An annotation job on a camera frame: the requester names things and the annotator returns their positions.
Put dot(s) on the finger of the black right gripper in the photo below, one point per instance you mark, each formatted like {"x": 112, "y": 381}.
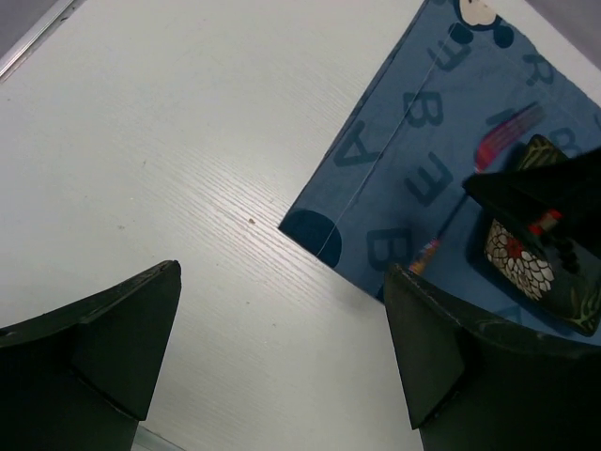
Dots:
{"x": 556, "y": 204}

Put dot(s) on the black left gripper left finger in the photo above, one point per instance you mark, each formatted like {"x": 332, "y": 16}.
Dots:
{"x": 82, "y": 377}

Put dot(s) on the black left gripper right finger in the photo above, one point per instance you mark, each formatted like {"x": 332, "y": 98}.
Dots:
{"x": 473, "y": 380}

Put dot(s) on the silver fork pink band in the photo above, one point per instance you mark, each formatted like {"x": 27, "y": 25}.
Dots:
{"x": 490, "y": 148}

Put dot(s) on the black floral square plate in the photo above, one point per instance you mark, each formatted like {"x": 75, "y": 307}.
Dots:
{"x": 565, "y": 285}

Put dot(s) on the blue cartoon print cloth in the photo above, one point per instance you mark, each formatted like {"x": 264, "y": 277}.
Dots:
{"x": 394, "y": 172}

